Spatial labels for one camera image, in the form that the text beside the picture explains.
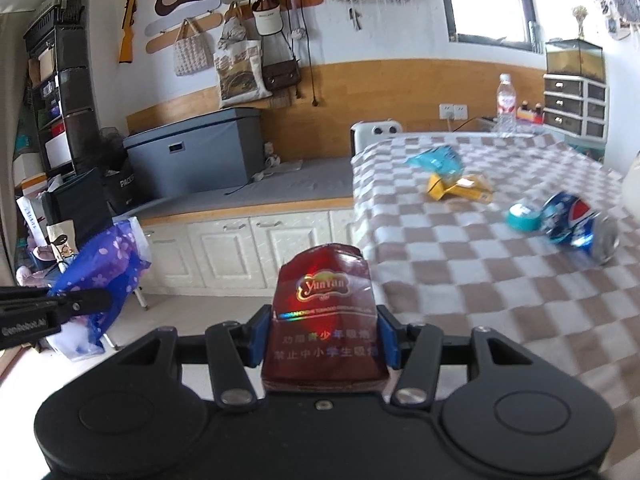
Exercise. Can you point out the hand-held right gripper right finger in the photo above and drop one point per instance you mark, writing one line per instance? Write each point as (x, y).
(387, 340)

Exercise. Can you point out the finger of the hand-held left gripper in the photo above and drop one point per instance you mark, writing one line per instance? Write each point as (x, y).
(82, 302)

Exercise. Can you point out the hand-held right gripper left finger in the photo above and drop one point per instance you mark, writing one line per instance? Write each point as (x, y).
(257, 335)

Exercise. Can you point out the blue floral plastic bag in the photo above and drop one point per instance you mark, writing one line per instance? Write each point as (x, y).
(100, 270)

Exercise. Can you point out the red cigarette pack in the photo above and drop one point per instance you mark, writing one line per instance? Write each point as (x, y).
(325, 310)

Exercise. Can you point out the blue plastic packet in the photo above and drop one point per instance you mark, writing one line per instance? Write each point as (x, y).
(437, 160)

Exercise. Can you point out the crushed blue soda can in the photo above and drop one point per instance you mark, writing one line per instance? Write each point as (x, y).
(575, 225)

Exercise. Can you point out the brown shoulder bag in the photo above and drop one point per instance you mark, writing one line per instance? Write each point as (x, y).
(281, 76)

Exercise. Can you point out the white paper bag with face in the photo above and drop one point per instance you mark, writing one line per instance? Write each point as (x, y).
(62, 245)

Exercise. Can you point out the white cabinet row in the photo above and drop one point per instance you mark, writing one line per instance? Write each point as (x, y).
(225, 250)

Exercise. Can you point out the black fabric bag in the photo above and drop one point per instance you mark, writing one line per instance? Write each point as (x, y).
(77, 205)

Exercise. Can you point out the checkered tablecloth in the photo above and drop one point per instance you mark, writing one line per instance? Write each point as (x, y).
(450, 260)

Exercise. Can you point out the black printed box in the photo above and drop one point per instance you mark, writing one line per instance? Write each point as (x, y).
(120, 185)

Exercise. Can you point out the black mesh basket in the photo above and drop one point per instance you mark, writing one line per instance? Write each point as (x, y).
(112, 145)

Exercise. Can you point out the grey bench mat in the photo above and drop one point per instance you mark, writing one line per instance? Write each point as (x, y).
(300, 180)

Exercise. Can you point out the yellow packet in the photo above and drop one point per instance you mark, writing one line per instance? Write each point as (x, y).
(460, 189)

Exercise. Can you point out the teal tape roll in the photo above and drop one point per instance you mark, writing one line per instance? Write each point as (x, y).
(524, 217)

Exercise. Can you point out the grey storage box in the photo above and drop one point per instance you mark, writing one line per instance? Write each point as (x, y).
(200, 155)

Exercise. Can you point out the black shelf rack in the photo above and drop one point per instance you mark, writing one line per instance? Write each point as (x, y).
(60, 100)

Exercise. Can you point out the white space heater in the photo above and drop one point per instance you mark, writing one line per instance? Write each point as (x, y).
(375, 132)

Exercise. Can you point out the printed canvas tote bag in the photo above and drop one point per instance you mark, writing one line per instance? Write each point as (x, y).
(240, 75)

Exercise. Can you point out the clear water bottle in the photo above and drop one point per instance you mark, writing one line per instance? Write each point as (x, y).
(506, 105)

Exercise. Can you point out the beige crochet bag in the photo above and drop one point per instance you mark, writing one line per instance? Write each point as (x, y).
(192, 52)

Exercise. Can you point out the toy rifle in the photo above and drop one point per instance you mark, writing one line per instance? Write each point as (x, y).
(131, 20)

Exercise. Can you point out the white drawer unit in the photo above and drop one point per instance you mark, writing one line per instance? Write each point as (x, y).
(575, 105)

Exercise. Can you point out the small white hanging bag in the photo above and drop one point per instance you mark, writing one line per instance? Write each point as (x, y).
(266, 20)

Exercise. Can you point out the glass fish tank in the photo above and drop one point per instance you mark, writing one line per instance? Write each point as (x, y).
(575, 60)

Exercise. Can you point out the window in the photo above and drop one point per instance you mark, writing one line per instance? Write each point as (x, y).
(485, 0)

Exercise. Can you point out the dried flower bunch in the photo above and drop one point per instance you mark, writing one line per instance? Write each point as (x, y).
(580, 17)

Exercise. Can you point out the white wall socket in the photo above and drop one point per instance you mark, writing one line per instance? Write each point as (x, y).
(452, 111)

